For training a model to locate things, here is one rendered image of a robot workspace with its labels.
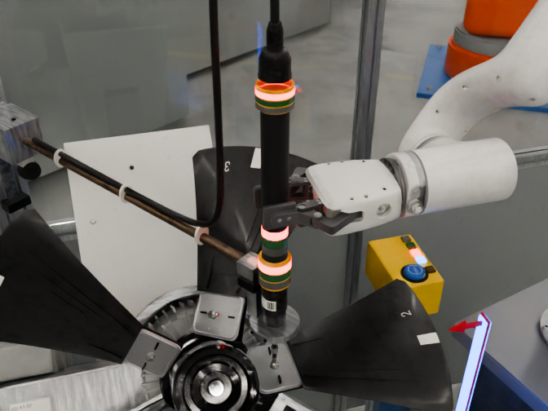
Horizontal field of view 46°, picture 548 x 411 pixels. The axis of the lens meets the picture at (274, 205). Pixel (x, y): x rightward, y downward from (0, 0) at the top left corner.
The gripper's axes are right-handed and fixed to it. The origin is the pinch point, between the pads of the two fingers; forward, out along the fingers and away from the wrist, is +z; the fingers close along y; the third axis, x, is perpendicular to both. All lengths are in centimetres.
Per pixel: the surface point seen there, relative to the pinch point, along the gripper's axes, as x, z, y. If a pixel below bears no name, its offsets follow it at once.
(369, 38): -8, -42, 70
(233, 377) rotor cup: -24.0, 7.1, -4.7
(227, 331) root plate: -22.2, 6.5, 2.3
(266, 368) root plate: -28.7, 1.4, -0.3
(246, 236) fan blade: -12.5, 1.2, 10.9
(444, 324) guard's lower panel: -110, -78, 70
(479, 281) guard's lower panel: -93, -87, 70
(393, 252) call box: -40, -35, 32
